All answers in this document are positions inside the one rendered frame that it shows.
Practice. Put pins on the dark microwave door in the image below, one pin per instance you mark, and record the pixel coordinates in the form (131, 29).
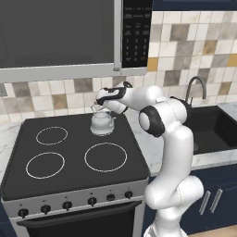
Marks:
(55, 31)

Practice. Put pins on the grey curved tap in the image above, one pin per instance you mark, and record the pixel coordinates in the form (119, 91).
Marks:
(196, 81)

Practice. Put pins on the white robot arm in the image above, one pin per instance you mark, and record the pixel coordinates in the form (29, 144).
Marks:
(172, 148)

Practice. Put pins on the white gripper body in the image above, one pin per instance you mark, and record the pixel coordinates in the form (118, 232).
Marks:
(114, 106)

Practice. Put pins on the silver microwave oven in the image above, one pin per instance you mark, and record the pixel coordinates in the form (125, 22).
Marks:
(135, 37)

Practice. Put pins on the black stove knob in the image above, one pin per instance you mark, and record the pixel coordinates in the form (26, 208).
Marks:
(45, 209)
(92, 201)
(110, 197)
(128, 194)
(23, 213)
(67, 205)

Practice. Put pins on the black sink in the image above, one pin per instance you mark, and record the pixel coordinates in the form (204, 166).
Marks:
(213, 129)

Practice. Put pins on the black and silver stove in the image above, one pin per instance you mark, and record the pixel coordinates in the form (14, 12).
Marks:
(77, 172)

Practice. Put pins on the white kettle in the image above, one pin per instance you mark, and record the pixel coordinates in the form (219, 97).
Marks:
(102, 123)

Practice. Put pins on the dark blue cupboard door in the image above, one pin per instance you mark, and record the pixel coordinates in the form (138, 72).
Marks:
(227, 203)
(197, 216)

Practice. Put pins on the dark blue base cupboard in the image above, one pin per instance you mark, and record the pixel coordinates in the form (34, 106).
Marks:
(4, 222)

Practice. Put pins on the black oven door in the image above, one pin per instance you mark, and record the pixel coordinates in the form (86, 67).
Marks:
(92, 227)

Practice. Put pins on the dark blue wall cupboard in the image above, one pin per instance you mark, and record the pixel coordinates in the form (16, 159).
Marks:
(194, 4)

